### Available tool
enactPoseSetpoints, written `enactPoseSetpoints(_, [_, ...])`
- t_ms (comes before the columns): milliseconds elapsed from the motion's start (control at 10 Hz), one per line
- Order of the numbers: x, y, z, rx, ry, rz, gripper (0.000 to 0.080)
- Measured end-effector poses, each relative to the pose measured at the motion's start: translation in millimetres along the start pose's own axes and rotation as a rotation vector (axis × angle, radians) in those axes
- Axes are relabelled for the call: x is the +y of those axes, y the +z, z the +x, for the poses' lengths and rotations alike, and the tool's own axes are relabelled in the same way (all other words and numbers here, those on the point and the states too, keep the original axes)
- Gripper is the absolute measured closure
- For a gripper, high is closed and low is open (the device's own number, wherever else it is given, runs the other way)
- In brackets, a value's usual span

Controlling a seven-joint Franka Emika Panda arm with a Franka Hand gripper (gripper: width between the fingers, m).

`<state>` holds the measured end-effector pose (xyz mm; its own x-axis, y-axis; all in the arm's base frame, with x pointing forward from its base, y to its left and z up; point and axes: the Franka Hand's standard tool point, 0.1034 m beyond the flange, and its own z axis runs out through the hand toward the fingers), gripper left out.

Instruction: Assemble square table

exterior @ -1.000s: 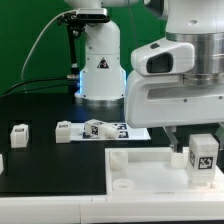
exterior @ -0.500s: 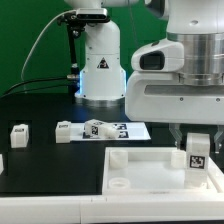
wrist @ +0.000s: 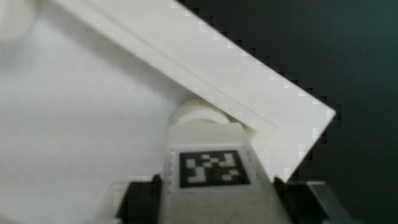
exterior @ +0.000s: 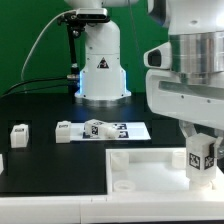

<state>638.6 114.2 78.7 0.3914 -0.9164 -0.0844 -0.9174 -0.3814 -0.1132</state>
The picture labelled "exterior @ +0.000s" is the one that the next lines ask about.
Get white right fence rail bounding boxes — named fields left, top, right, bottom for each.
left=210, top=161, right=224, bottom=191

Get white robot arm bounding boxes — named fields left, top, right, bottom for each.
left=143, top=0, right=224, bottom=157

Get black cables on table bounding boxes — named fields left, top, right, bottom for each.
left=0, top=77, right=81, bottom=100

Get grey camera cable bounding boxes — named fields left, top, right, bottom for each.
left=20, top=12, right=69, bottom=83

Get white front fence rail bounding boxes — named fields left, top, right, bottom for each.
left=0, top=191, right=224, bottom=224

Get white square table top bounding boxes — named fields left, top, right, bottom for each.
left=106, top=148, right=224, bottom=196

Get white fence rail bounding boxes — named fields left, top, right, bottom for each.
left=0, top=191, right=224, bottom=224
left=210, top=161, right=224, bottom=191

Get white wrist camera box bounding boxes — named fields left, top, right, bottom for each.
left=143, top=42, right=172, bottom=70

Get black camera on stand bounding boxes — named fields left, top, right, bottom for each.
left=57, top=8, right=110, bottom=38

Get white block at left edge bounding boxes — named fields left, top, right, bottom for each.
left=0, top=154, right=4, bottom=175

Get white tag sheet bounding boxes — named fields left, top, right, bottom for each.
left=70, top=122, right=151, bottom=141

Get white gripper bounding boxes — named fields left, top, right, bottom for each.
left=146, top=69, right=224, bottom=157

